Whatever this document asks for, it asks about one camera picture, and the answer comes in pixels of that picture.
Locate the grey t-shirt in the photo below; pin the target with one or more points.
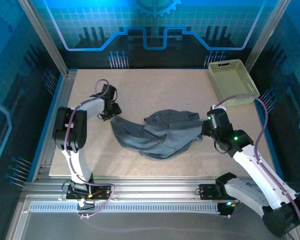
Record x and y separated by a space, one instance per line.
160 140

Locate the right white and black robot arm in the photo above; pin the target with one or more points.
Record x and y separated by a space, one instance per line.
260 175

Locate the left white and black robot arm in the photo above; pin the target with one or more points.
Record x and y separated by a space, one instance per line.
70 130

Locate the pale green perforated plastic basket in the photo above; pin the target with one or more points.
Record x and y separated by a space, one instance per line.
233 82

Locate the black controller box with LEDs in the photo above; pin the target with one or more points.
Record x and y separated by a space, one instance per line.
227 208

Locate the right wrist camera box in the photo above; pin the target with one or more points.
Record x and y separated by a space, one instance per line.
218 118

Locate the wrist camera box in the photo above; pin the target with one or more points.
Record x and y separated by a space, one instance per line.
218 118
110 92

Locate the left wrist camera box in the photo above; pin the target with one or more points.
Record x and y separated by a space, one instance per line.
110 92

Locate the aluminium side rail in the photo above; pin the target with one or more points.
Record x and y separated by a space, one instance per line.
62 90

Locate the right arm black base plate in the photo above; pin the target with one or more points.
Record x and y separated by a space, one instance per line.
207 192

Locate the aluminium frame rail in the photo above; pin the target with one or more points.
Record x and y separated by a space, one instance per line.
152 186

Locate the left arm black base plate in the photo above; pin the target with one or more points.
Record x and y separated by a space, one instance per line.
102 192

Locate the aluminium frame post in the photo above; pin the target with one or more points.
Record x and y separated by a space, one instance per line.
43 37
267 35

